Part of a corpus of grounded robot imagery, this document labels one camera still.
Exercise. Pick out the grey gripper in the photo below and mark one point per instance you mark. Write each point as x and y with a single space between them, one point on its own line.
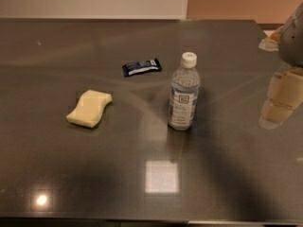
293 46

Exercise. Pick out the clear plastic water bottle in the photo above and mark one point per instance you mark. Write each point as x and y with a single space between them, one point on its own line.
184 90

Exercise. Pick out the dark blue snack bar wrapper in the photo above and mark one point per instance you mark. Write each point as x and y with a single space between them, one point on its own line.
141 67

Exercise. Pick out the yellow sponge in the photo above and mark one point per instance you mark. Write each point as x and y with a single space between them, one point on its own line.
89 109

